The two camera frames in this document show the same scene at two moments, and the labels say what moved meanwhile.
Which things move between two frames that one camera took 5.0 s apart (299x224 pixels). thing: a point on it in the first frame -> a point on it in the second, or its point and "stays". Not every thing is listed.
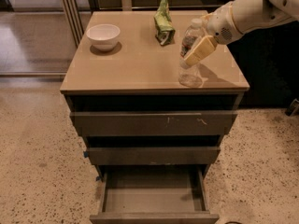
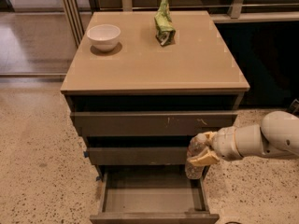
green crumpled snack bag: [164, 29] stays
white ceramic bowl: [104, 37] stays
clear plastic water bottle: [190, 76] -> [197, 145]
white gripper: [220, 25] -> [226, 144]
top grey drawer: [154, 123] stays
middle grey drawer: [153, 156] stays
